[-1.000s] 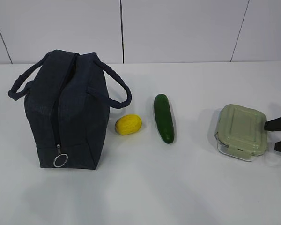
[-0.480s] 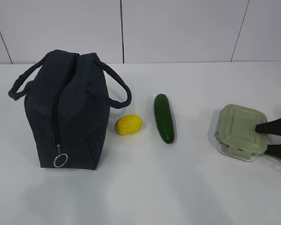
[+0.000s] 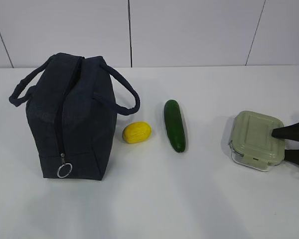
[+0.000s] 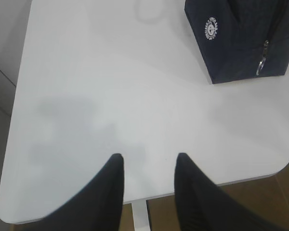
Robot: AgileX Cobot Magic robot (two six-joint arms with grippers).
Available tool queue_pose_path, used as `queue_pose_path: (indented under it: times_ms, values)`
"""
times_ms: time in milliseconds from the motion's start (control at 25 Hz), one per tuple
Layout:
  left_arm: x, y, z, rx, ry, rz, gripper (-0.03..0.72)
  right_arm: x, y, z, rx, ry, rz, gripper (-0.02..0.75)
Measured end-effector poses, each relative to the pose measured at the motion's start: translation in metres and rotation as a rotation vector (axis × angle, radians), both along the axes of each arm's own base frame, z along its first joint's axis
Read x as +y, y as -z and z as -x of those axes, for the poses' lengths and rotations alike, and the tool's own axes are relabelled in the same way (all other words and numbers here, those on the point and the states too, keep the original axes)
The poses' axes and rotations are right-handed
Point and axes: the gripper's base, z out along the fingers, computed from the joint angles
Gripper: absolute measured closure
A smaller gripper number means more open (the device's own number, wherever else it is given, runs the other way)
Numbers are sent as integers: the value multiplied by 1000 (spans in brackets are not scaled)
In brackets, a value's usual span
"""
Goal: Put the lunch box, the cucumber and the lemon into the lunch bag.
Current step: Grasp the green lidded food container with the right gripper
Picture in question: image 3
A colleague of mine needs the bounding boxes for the green lidded glass container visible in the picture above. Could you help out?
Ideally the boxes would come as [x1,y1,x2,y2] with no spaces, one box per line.
[228,111,285,172]

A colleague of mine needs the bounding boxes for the yellow lemon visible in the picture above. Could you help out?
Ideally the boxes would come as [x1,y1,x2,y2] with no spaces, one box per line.
[123,121,151,144]

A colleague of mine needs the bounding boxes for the dark green cucumber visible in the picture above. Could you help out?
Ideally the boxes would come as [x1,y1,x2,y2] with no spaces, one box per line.
[163,100,186,153]

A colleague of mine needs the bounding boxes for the dark navy lunch bag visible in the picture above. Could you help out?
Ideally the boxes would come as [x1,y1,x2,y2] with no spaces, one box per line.
[9,53,141,181]

